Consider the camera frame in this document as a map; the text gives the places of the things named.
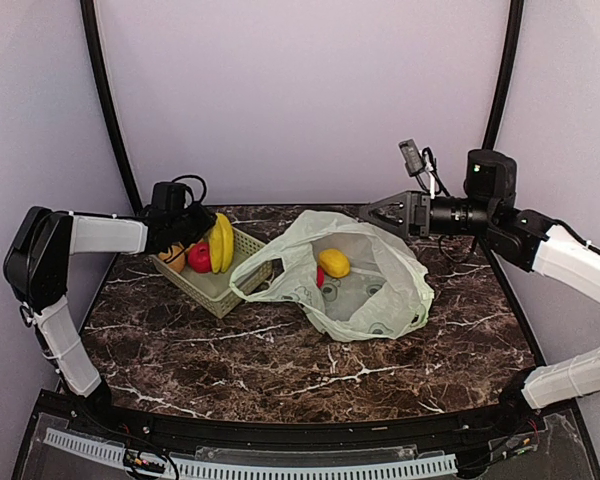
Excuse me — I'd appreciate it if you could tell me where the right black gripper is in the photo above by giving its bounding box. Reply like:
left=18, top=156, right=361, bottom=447
left=360, top=188, right=497, bottom=239

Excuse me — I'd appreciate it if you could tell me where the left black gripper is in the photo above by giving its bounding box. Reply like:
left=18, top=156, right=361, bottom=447
left=169, top=199, right=216, bottom=247

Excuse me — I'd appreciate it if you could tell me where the orange toy peach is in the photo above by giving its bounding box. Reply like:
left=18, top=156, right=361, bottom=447
left=158, top=243, right=187, bottom=273

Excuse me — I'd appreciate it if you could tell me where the red toy apple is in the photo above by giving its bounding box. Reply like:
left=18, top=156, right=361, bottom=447
left=187, top=241, right=212, bottom=274

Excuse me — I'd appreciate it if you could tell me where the yellow toy banana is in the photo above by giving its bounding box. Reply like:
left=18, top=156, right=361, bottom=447
left=208, top=213, right=234, bottom=274

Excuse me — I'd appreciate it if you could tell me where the light green plastic bag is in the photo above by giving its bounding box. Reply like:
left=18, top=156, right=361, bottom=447
left=229, top=210, right=434, bottom=342

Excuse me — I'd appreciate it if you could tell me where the red toy fruit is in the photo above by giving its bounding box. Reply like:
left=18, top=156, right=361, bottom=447
left=316, top=266, right=326, bottom=289

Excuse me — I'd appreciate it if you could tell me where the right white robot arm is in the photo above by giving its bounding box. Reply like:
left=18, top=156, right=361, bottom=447
left=360, top=191, right=600, bottom=434

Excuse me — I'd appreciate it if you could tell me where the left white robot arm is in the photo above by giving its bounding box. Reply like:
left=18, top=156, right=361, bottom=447
left=3, top=202, right=216, bottom=398

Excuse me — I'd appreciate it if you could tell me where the yellow toy fruit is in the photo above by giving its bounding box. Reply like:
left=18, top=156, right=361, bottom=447
left=318, top=249, right=351, bottom=279

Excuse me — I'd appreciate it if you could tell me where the light green perforated basket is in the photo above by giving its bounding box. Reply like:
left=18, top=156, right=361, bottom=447
left=151, top=229, right=266, bottom=319

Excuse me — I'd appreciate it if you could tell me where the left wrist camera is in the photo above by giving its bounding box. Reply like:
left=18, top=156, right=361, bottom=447
left=150, top=174, right=208, bottom=213

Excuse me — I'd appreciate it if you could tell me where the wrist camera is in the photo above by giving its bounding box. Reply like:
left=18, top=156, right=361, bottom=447
left=398, top=139, right=517, bottom=207
left=150, top=174, right=208, bottom=213

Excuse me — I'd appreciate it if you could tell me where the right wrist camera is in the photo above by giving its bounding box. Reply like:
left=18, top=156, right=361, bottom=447
left=398, top=139, right=517, bottom=207

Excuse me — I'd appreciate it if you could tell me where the left black frame post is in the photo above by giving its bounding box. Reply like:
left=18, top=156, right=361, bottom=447
left=79, top=0, right=142, bottom=213

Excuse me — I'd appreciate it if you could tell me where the black frame post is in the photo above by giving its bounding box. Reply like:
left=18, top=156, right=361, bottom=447
left=79, top=0, right=142, bottom=213
left=462, top=0, right=525, bottom=216

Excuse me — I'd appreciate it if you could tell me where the right black frame post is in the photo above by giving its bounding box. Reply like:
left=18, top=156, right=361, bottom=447
left=462, top=0, right=525, bottom=216

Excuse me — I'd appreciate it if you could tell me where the white slotted cable duct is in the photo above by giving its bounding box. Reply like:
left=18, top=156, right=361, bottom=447
left=43, top=427, right=458, bottom=480

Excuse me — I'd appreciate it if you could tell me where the black front table rail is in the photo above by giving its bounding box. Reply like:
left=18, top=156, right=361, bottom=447
left=62, top=396, right=546, bottom=463

